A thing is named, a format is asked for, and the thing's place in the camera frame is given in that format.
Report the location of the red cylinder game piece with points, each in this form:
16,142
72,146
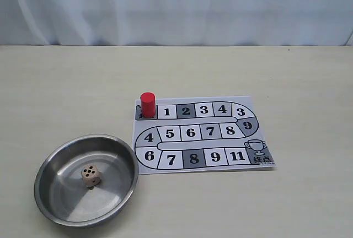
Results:
148,105

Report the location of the wooden die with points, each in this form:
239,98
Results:
90,175

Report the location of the paper game board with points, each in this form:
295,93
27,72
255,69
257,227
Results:
200,134

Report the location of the round steel dish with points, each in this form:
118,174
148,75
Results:
60,193

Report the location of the white backdrop curtain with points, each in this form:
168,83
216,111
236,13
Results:
177,22

